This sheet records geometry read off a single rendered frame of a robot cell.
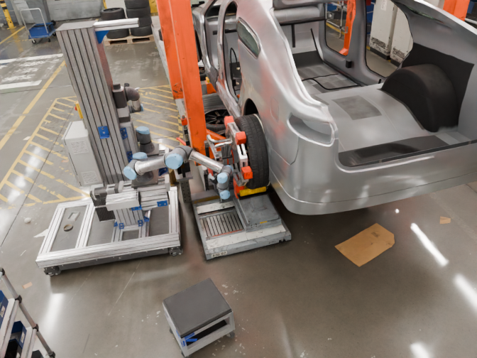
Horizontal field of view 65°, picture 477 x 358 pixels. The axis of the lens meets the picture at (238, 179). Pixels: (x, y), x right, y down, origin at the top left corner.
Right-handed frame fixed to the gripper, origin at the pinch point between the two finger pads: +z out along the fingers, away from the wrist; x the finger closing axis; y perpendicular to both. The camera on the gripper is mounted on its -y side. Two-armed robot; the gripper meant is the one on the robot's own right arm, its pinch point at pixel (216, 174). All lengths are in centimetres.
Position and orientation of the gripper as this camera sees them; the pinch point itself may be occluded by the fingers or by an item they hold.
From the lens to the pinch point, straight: 317.2
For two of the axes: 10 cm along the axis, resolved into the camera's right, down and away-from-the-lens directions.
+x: -9.6, 2.0, -1.8
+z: -2.6, -5.3, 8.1
